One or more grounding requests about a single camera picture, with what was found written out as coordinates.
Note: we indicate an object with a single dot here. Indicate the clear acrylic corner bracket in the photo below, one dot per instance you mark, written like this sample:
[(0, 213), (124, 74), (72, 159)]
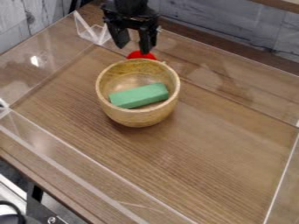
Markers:
[(93, 33)]

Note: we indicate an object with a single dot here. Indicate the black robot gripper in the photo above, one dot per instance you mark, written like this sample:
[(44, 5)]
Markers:
[(130, 14)]

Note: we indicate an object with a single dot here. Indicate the red fruit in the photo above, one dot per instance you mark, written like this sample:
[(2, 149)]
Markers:
[(138, 55)]

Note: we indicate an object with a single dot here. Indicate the wooden bowl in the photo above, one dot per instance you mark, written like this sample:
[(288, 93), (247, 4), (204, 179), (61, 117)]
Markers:
[(134, 73)]

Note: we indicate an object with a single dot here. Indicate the green rectangular block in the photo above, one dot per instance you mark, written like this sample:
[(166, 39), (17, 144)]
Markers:
[(138, 96)]

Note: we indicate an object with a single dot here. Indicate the black metal table frame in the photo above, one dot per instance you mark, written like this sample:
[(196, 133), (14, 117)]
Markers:
[(44, 208)]

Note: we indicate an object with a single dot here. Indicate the clear acrylic tray wall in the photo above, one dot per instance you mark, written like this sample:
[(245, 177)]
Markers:
[(216, 164)]

